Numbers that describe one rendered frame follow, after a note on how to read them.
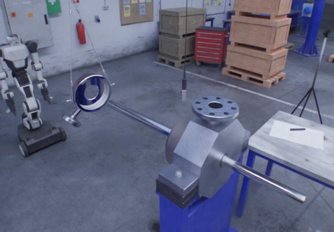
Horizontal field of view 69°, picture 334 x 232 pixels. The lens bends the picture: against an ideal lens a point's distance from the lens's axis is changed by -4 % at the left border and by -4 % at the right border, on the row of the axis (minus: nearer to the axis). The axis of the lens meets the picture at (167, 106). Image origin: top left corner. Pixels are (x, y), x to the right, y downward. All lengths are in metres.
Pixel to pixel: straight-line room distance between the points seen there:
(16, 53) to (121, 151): 1.74
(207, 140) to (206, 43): 5.10
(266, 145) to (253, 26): 3.81
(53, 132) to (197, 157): 2.65
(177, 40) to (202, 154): 5.17
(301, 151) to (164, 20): 5.20
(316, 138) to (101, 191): 2.17
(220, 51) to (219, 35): 0.40
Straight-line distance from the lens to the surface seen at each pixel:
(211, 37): 6.28
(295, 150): 2.17
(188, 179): 1.36
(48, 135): 3.67
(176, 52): 6.45
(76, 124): 2.36
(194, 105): 1.38
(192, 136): 1.38
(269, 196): 2.98
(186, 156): 1.37
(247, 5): 5.70
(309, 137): 2.39
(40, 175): 3.34
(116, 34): 7.21
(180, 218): 1.50
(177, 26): 6.31
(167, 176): 1.37
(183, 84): 2.52
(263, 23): 5.50
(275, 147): 2.14
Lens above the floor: 2.04
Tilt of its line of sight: 27 degrees down
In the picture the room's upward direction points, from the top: straight up
